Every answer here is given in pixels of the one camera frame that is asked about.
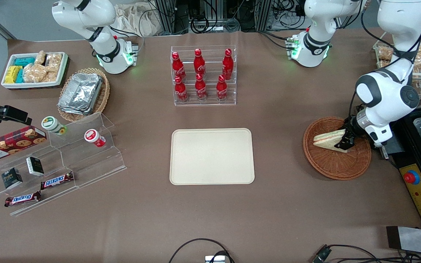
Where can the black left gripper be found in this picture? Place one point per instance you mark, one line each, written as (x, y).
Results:
(352, 127)

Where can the triangular sandwich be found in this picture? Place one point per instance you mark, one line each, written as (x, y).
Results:
(329, 141)

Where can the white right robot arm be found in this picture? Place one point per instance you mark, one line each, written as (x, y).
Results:
(104, 44)

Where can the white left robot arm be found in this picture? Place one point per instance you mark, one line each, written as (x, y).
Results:
(389, 95)

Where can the round brown wicker basket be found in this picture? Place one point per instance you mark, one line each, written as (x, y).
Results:
(327, 164)

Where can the oval light wicker basket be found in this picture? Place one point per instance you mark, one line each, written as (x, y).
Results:
(102, 100)

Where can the beige plastic tray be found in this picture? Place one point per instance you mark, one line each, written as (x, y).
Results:
(210, 157)

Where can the red tartan cookie box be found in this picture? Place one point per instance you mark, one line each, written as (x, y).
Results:
(11, 144)

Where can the white rectangular bin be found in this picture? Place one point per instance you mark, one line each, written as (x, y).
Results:
(31, 85)

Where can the green lid yogurt cup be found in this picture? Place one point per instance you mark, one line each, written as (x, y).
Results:
(51, 124)

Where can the teal snack pack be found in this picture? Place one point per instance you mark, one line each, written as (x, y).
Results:
(20, 76)
(25, 61)

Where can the yellow snack pack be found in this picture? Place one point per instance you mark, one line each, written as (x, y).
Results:
(12, 74)

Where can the clear bag of crackers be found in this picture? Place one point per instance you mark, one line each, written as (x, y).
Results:
(40, 57)
(52, 76)
(35, 73)
(54, 62)

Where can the small white and black box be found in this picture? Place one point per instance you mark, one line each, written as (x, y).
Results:
(35, 166)

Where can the black machine with yellow panel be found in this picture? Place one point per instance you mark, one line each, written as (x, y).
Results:
(408, 159)

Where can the stack of foil trays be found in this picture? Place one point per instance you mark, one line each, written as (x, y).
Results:
(80, 93)

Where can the brown snickers bar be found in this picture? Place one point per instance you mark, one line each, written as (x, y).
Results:
(23, 199)
(57, 180)

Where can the red emergency stop button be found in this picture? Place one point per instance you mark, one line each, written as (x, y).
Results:
(411, 177)

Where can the red lid yogurt cup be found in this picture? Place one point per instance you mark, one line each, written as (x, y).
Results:
(93, 137)

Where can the clear acrylic step display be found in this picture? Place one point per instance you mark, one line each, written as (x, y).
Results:
(93, 164)

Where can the grey flat panel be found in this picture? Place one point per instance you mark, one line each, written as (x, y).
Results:
(415, 241)

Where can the red cola bottle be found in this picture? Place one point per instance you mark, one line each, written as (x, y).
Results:
(222, 89)
(199, 64)
(200, 89)
(178, 67)
(227, 65)
(181, 91)

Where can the clear acrylic bottle rack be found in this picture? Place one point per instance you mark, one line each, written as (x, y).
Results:
(210, 103)

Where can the beige cloth bag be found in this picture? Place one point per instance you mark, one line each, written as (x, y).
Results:
(137, 20)

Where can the small silver device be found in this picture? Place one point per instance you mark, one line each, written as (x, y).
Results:
(215, 259)

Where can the aluminium frame post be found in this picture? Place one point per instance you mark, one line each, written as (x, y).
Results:
(166, 16)
(265, 14)

